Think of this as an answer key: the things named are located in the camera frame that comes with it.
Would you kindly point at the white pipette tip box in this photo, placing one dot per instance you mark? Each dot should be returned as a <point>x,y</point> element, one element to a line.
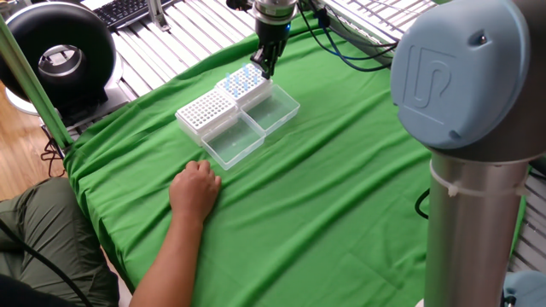
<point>205,111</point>
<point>273,111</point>

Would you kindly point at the aluminium frame beam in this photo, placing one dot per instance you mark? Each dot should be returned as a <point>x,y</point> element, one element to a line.
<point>358,21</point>

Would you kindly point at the black shirt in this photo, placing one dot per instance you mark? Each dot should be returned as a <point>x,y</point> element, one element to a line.
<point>21,296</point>

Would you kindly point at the aluminium upright bracket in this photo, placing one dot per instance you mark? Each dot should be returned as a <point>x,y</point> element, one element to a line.
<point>157,17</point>

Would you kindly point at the black computer keyboard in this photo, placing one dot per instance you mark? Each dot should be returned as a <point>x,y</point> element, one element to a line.
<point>123,10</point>

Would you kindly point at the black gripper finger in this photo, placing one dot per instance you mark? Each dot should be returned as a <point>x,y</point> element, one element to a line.
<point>259,56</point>
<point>270,64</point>

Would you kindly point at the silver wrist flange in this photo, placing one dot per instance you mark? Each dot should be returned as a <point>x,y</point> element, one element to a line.
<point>273,10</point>

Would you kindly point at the green frame post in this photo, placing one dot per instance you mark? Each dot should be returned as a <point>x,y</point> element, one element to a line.
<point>36,91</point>

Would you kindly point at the bare person forearm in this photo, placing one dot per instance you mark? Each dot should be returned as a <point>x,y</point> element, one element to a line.
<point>170,264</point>

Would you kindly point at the bare person hand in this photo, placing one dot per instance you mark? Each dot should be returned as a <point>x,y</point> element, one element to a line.
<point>194,189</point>

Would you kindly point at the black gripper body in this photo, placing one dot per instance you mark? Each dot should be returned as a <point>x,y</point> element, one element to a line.
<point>273,36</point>

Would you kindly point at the white device base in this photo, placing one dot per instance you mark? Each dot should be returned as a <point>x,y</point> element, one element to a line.
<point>117,89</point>

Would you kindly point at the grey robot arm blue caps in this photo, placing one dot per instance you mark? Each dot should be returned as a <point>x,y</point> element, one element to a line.
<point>460,77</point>

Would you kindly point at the olive trouser leg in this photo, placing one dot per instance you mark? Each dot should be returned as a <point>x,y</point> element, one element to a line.
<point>51,230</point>

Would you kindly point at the green table cloth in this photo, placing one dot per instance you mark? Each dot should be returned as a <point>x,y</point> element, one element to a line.
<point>320,170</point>

